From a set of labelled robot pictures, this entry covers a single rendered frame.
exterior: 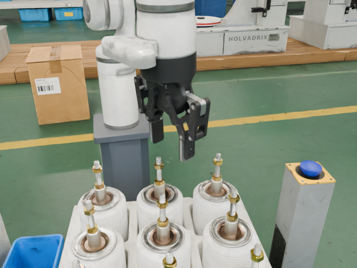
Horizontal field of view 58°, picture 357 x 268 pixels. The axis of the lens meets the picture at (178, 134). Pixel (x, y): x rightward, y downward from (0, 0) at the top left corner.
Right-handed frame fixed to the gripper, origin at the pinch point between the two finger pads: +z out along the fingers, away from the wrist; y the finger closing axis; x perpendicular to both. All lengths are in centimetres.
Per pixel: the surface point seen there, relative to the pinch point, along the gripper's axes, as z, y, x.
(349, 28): 35, 77, -243
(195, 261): 25.2, -3.5, -1.9
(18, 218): 44, 53, 17
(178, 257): 18.5, -4.9, 3.3
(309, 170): 11.3, -11.2, -24.0
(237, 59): 48, 114, -155
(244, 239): 18.0, -10.1, -7.2
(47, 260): 38, 28, 17
